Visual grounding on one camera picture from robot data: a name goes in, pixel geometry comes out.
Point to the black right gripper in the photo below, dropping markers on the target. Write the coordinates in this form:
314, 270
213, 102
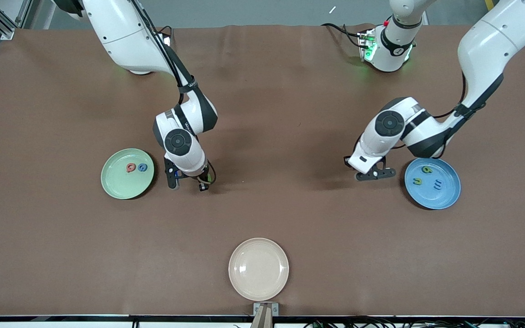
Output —
203, 179

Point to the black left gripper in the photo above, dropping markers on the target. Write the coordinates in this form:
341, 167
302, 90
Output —
347, 163

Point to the blue foam letter G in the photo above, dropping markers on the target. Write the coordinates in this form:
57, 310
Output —
139, 168

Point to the pink foam letter Q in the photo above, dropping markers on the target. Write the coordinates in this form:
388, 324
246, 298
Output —
127, 168

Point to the blue foam letter m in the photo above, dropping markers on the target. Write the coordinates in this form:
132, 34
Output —
438, 184

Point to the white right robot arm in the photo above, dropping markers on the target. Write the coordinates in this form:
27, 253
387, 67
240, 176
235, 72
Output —
121, 36

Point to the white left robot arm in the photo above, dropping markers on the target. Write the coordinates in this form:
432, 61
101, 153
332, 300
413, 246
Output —
486, 45

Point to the light green plate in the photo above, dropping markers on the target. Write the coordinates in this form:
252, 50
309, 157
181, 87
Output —
121, 187

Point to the brown table cover mat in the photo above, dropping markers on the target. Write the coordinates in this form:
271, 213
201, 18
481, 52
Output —
262, 114

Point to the blue plate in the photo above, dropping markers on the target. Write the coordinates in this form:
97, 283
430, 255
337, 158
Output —
445, 198

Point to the beige plate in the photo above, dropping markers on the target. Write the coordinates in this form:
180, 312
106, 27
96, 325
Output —
258, 269

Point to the grey camera pole bracket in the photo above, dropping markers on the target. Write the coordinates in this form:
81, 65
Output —
257, 310

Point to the aluminium table edge rail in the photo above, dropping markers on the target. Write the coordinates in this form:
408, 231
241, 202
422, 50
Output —
62, 317

